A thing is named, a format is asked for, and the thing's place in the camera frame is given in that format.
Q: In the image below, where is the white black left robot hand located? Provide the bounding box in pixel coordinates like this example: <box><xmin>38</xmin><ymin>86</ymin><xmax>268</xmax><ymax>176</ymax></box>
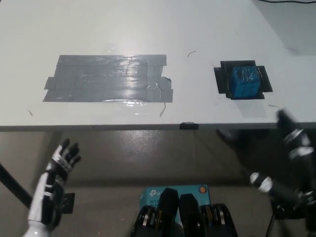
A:
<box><xmin>28</xmin><ymin>138</ymin><xmax>82</xmax><ymax>227</ymax></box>

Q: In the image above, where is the black floor outlet plate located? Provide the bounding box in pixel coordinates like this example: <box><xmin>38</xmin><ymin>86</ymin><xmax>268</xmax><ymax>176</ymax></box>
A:
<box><xmin>60</xmin><ymin>192</ymin><xmax>76</xmax><ymax>214</ymax></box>
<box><xmin>271</xmin><ymin>196</ymin><xmax>298</xmax><ymax>221</ymax></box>

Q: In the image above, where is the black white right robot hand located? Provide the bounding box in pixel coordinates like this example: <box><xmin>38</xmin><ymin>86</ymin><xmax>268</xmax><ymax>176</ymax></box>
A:
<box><xmin>249</xmin><ymin>108</ymin><xmax>316</xmax><ymax>198</ymax></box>

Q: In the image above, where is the teal router cardboard box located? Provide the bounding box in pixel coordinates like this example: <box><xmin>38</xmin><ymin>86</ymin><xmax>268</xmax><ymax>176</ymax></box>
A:
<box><xmin>139</xmin><ymin>184</ymin><xmax>211</xmax><ymax>223</ymax></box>

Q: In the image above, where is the blue rubik's cube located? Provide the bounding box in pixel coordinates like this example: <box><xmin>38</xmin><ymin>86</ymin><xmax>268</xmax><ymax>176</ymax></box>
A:
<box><xmin>228</xmin><ymin>65</ymin><xmax>262</xmax><ymax>100</ymax></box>

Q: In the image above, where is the grey duct tape patch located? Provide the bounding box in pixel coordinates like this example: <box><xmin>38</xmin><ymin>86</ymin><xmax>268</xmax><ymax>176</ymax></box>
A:
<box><xmin>42</xmin><ymin>54</ymin><xmax>174</xmax><ymax>104</ymax></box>

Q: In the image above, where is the black table leg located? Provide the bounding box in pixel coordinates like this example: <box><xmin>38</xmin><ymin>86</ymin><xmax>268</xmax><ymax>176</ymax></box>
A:
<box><xmin>0</xmin><ymin>162</ymin><xmax>33</xmax><ymax>211</ymax></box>

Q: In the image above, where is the black tape square mark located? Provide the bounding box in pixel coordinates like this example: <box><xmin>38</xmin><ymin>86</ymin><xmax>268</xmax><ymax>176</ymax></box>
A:
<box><xmin>213</xmin><ymin>60</ymin><xmax>273</xmax><ymax>100</ymax></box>

